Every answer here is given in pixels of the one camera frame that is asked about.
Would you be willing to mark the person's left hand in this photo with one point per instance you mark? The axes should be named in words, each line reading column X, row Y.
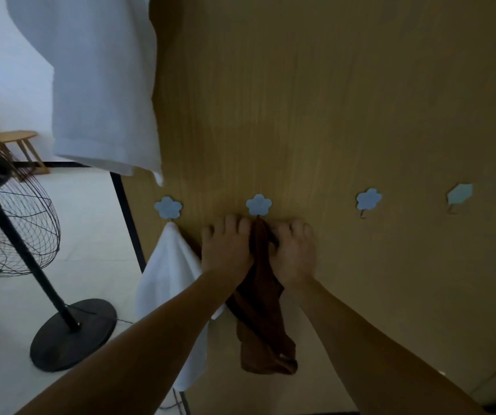
column 226, row 259

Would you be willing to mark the person's right hand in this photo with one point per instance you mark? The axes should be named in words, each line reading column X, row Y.
column 294, row 260

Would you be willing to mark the person's right middle finger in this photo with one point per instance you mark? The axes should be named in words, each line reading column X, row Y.
column 296, row 228

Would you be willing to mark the person's left little finger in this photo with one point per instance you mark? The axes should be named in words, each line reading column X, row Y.
column 207, row 233

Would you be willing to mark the person's left middle finger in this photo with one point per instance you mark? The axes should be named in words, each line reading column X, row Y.
column 231, row 223

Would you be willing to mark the brown cloth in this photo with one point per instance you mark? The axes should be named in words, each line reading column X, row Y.
column 259, row 306

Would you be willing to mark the person's right forearm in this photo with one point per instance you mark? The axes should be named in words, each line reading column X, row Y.
column 373, row 354

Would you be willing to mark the person's left forearm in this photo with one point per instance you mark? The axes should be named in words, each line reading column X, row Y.
column 144, row 350

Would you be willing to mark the white hanging towel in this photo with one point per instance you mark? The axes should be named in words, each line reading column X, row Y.
column 170, row 272

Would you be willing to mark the wooden board panel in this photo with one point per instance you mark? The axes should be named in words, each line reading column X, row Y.
column 339, row 103

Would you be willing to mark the large white hanging cloth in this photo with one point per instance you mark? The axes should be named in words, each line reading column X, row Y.
column 101, row 82

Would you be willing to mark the black standing fan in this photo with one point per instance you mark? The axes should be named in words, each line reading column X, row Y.
column 18, row 237

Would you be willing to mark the wooden chair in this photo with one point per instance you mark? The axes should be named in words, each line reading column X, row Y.
column 16, row 137

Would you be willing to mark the blue flower wall hook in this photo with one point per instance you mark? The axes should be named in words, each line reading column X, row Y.
column 259, row 204
column 460, row 194
column 168, row 207
column 368, row 199

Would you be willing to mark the black metal frame post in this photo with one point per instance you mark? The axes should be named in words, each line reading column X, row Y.
column 127, row 220

